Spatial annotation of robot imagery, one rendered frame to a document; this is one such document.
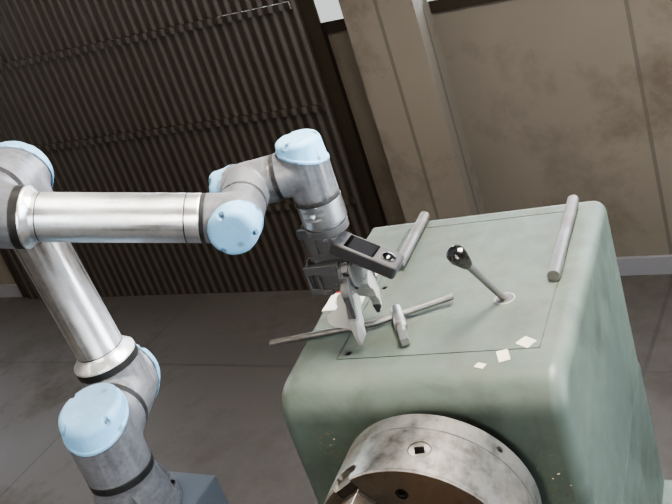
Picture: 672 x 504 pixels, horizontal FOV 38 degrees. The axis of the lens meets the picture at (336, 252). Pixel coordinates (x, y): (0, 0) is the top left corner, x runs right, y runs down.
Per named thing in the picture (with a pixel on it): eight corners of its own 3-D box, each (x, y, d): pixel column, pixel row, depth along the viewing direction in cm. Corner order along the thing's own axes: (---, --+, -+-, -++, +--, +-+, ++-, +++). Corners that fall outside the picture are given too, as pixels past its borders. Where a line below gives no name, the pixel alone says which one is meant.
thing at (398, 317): (413, 345, 158) (404, 312, 169) (409, 334, 158) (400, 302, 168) (400, 349, 159) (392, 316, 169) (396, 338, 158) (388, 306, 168)
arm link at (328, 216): (346, 185, 157) (329, 208, 150) (354, 209, 159) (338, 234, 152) (305, 191, 160) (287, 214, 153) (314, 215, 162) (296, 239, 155)
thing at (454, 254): (455, 266, 156) (448, 240, 154) (474, 264, 155) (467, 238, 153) (449, 279, 153) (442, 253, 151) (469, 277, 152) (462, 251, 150)
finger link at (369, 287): (357, 299, 173) (336, 269, 166) (387, 296, 170) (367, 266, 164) (354, 314, 171) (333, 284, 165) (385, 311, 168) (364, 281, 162)
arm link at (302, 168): (270, 135, 155) (321, 120, 153) (292, 196, 159) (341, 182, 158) (265, 153, 148) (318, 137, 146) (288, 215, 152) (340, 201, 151)
